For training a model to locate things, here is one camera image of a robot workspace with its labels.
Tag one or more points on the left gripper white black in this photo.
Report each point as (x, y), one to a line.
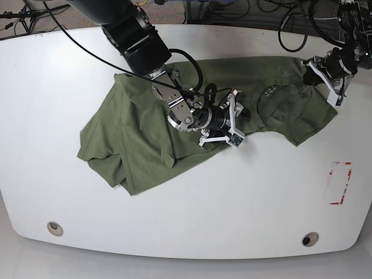
(331, 71)

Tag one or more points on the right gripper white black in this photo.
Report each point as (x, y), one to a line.
(221, 122)

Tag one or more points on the olive green T-shirt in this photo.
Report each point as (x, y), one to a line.
(129, 141)

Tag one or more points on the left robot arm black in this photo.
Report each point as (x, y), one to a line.
(355, 21)

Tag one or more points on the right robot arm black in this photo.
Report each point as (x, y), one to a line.
(128, 29)

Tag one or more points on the red tape rectangle marking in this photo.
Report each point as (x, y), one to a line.
(337, 183)

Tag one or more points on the black tripod stand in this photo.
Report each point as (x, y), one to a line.
(27, 17)

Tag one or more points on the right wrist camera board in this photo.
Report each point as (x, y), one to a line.
(236, 140)

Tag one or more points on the right table cable grommet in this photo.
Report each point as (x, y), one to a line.
(310, 239)

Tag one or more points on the table cable grommet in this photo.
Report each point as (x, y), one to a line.
(310, 239)
(55, 229)

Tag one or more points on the left table cable grommet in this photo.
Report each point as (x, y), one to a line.
(55, 229)

